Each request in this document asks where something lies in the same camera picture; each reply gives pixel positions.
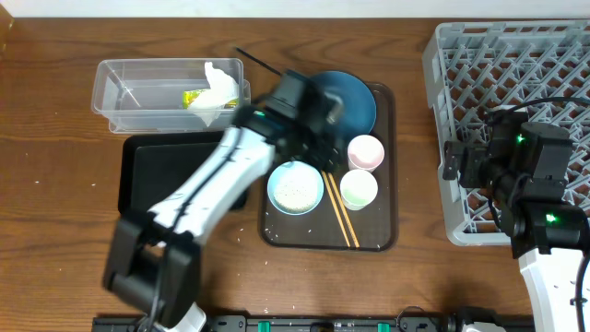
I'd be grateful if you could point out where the pink cup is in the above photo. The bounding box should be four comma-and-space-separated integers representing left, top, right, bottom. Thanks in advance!
347, 135, 385, 172

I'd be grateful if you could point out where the white napkin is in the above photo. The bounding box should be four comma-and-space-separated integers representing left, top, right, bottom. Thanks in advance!
183, 62, 240, 127

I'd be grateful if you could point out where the light green cup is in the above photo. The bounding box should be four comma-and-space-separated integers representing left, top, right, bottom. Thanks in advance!
339, 170, 378, 210

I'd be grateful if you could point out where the yellow green snack wrapper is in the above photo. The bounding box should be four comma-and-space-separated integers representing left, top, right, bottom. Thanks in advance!
183, 89, 239, 110

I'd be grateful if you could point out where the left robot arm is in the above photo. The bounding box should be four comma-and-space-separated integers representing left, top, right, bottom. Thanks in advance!
103, 70, 348, 331

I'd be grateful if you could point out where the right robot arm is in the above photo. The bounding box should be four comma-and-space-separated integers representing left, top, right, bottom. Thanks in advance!
442, 112, 589, 331

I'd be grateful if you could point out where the grey dishwasher rack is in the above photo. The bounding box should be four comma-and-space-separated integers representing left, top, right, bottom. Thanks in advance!
422, 19, 589, 246

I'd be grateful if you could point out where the dark blue plate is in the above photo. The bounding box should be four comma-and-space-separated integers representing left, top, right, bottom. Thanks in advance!
312, 71, 377, 141

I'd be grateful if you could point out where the wooden chopstick left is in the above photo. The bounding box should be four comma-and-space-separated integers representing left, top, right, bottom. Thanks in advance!
321, 171, 350, 248

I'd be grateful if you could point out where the wooden chopstick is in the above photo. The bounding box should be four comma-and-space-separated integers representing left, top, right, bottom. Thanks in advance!
328, 173, 360, 249
321, 171, 350, 248

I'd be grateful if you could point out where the light blue rice bowl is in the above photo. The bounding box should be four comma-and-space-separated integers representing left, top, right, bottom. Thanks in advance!
266, 161, 324, 216

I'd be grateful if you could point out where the wooden chopstick right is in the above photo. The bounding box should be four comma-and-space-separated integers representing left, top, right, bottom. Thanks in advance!
328, 173, 360, 249

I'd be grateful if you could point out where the brown serving tray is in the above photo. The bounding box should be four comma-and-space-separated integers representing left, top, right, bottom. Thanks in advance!
259, 83, 398, 252

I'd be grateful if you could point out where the black tray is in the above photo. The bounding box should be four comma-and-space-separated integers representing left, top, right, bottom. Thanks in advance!
118, 132, 222, 213

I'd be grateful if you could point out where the clear plastic bin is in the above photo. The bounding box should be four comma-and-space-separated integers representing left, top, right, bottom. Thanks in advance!
91, 58, 251, 135

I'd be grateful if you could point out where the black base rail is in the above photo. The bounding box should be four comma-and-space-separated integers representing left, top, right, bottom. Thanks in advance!
90, 315, 536, 332

